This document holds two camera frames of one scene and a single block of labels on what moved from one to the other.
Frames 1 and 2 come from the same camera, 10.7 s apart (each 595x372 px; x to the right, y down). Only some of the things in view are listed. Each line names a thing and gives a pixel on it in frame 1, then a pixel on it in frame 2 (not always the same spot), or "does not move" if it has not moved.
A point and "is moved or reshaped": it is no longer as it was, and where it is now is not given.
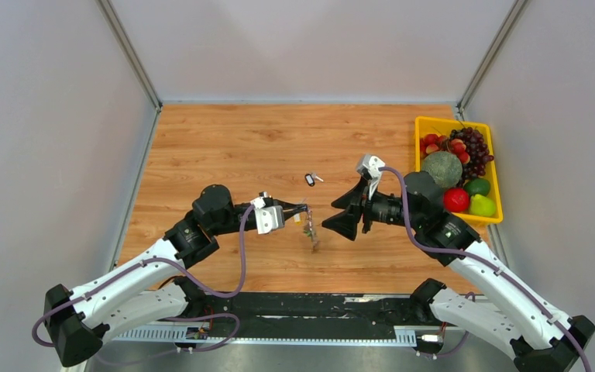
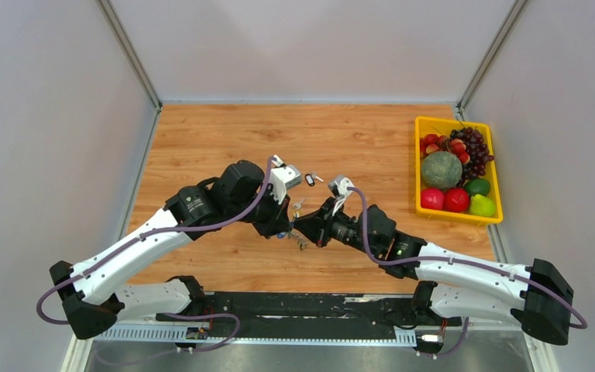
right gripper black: [345, 222] -> [317, 225]
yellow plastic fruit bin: [424, 126] does not move
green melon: [444, 167] does not move
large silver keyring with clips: [310, 230] is moved or reshaped
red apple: [456, 200] does not move
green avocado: [477, 186] does not move
